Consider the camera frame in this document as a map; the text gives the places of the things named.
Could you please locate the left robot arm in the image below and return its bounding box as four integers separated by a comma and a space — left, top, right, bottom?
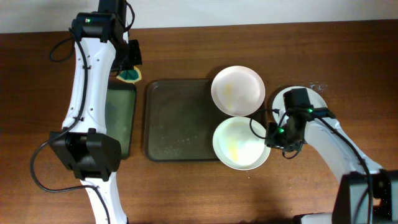
49, 10, 142, 223

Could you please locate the brown plastic serving tray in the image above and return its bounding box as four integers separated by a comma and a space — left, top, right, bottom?
144, 79, 229, 162

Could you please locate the white plate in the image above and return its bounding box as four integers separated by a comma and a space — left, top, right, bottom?
211, 65, 266, 116
213, 117, 271, 170
271, 86, 327, 123

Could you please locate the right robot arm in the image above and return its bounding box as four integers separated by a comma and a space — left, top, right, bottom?
265, 106, 397, 223

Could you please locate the green and yellow sponge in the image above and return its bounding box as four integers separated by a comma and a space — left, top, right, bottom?
116, 66, 142, 83

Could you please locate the small black sponge tray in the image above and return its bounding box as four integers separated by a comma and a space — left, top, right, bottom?
105, 82, 137, 160

